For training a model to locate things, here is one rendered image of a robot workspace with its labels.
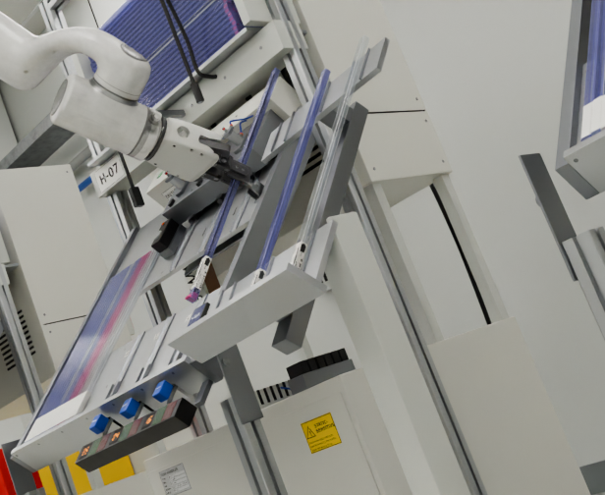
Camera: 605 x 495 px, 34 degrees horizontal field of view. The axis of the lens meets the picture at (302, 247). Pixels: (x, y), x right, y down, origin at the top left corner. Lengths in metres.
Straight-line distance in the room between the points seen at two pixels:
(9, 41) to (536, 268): 2.32
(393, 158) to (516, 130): 1.27
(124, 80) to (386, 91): 1.01
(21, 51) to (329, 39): 0.94
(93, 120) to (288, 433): 0.81
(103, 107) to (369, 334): 0.53
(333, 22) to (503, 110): 1.28
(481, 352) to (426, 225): 1.55
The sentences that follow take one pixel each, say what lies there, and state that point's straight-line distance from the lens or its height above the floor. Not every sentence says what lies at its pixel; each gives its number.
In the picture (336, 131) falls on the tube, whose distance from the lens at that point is 1.52.
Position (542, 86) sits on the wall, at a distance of 3.49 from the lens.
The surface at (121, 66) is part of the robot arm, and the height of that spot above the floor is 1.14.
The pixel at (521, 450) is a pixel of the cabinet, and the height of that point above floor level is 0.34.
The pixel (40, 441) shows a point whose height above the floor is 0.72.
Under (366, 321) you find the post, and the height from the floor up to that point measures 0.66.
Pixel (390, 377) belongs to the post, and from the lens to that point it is 1.53.
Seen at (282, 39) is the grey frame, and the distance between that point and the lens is 2.18.
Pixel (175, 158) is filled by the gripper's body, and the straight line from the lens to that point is 1.62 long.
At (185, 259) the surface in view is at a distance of 2.15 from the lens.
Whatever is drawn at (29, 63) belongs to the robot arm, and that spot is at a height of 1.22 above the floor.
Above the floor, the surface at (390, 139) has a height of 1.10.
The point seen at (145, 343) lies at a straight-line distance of 2.02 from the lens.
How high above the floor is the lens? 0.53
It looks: 10 degrees up
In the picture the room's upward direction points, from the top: 21 degrees counter-clockwise
